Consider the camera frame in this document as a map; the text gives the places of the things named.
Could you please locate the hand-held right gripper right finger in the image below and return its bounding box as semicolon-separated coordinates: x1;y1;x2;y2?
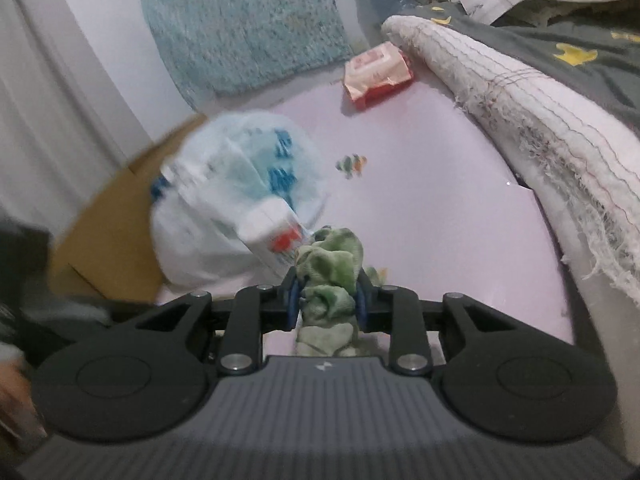
352;272;506;375

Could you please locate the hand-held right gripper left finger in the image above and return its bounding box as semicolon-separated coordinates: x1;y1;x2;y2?
137;267;301;375

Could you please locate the green cloth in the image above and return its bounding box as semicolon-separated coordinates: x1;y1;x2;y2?
292;226;386;358

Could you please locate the brown cardboard box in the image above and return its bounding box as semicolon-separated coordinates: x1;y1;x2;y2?
47;112;211;306

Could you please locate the white plastic bag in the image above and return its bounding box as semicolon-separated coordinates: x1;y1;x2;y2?
150;110;326;293

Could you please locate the person's left hand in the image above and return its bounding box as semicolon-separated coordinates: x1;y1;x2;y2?
0;360;46;438

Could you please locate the pink red wipes packet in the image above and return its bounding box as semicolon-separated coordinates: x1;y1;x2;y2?
342;42;415;111

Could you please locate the white frayed blanket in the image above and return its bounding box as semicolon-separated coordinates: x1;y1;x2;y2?
381;14;640;306

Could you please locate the grey blanket with yellow prints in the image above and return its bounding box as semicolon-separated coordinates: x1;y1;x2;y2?
415;0;640;141

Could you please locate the teal floral wall cloth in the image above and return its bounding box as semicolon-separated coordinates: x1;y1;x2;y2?
137;0;357;111

